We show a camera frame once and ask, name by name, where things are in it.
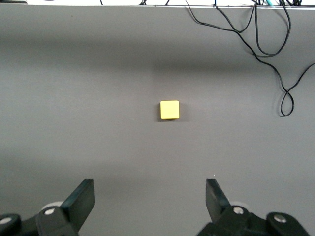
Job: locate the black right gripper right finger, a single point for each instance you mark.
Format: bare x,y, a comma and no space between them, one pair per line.
217,209

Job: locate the yellow cube block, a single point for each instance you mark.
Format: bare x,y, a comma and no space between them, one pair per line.
169,110

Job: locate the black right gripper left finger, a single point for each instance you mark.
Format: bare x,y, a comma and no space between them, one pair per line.
78,204

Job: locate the dark grey table cover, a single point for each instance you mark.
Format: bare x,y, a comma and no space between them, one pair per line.
98,98

